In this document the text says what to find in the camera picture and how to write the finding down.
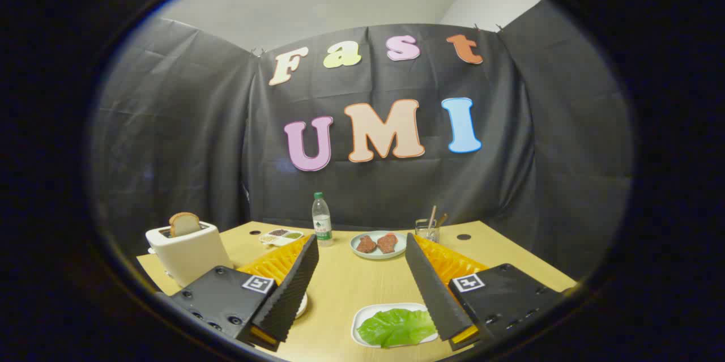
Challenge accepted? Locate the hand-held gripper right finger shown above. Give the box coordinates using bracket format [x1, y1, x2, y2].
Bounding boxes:
[404, 233, 567, 351]

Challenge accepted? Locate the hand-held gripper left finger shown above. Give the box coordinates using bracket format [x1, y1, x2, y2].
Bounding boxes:
[169, 234, 319, 351]

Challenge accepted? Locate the green lettuce leaf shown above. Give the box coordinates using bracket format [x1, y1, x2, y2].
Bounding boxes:
[356, 308, 438, 348]

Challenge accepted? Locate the white condiment tray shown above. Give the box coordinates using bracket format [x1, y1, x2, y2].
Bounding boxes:
[259, 229, 305, 247]

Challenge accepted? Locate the clear glass cup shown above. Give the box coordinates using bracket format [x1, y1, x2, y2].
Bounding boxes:
[415, 219, 441, 244]

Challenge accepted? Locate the pale blue round plate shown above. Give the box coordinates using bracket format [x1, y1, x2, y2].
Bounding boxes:
[349, 231, 408, 261]

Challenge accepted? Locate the wooden utensil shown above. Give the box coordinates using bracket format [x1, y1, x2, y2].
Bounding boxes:
[427, 206, 448, 235]

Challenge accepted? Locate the clear plastic water bottle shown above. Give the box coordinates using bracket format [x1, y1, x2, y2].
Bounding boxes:
[312, 192, 334, 247]

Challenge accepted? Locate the white rectangular plate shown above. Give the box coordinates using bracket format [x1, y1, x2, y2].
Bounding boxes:
[351, 303, 440, 348]

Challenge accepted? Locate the white toaster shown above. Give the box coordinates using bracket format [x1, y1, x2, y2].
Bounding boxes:
[145, 222, 234, 288]

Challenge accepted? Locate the bread slice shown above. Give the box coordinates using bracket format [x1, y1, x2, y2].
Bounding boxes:
[169, 212, 201, 237]

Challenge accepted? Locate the black backdrop cloth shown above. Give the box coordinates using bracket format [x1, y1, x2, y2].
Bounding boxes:
[91, 1, 634, 279]

